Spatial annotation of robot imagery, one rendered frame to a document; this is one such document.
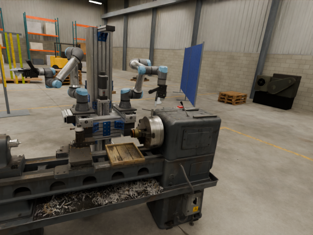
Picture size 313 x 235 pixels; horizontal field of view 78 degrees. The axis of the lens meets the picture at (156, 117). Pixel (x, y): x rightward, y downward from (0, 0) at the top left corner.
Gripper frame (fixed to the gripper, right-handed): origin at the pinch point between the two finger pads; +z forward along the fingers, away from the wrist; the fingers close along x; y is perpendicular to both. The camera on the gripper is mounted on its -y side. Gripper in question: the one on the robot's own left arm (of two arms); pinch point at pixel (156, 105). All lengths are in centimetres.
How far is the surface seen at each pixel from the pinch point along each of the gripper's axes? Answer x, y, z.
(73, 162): -57, -47, 38
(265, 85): 819, 335, 74
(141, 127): -2.9, -11.3, 23.3
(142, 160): -23, -2, 46
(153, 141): -13.7, 4.3, 29.4
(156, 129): -10.1, 4.4, 19.2
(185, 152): 1, 33, 42
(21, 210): -79, -79, 77
